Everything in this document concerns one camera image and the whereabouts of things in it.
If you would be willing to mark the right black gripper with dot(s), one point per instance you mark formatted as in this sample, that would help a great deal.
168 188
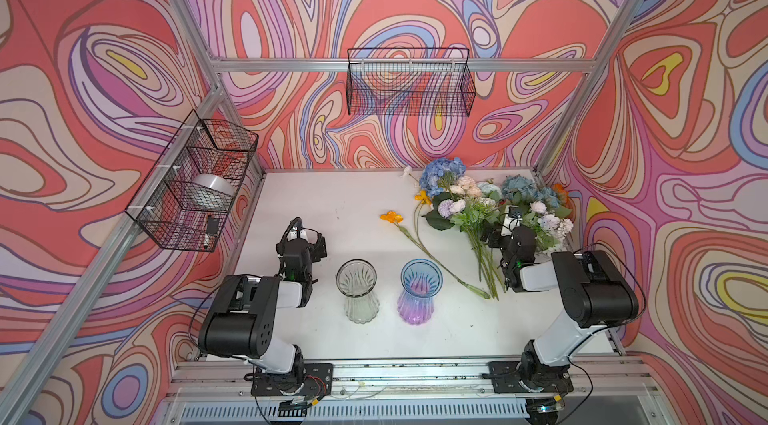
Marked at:
510 239

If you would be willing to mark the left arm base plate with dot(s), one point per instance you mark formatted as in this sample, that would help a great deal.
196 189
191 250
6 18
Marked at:
310 381

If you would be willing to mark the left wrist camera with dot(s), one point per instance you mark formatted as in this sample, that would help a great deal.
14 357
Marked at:
307 234

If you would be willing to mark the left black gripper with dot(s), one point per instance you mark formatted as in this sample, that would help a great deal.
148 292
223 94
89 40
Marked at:
297 243

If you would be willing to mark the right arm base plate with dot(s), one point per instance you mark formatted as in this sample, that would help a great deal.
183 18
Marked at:
517 377

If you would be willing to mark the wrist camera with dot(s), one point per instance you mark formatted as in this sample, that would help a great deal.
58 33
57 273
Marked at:
307 234
512 218

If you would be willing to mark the black wire basket back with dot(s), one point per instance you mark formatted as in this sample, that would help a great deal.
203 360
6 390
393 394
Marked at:
409 81

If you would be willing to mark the teal white bouquet right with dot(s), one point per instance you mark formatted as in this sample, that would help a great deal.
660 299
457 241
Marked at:
544 209

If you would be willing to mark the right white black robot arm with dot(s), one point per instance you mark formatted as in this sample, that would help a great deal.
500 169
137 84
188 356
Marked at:
595 296

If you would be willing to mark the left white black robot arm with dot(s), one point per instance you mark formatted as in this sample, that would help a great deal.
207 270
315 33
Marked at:
241 321

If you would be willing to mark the black wire basket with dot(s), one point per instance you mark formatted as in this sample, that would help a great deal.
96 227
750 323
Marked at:
168 207
409 81

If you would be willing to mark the clear ribbed glass vase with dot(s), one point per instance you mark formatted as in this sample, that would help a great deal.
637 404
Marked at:
356 280

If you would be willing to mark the orange poppy flower stem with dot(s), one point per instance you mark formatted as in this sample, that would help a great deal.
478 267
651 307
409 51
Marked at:
425 208

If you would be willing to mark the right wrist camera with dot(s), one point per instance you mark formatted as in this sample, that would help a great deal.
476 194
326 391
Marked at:
512 218

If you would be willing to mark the white tape roll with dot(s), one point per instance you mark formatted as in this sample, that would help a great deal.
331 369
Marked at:
215 185

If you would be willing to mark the black wire basket left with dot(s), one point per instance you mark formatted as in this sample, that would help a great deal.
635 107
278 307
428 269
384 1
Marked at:
168 207

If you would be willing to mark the small black device in basket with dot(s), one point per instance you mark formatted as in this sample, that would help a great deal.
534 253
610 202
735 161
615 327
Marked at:
212 225

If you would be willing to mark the blue hydrangea flower stem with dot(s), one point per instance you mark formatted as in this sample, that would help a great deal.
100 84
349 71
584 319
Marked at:
440 174

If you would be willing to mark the white purple mixed bouquet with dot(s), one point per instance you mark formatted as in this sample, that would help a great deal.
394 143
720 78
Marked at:
470 206

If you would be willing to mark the blue purple glass vase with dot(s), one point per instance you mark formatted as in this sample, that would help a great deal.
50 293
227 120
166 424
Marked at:
421 280

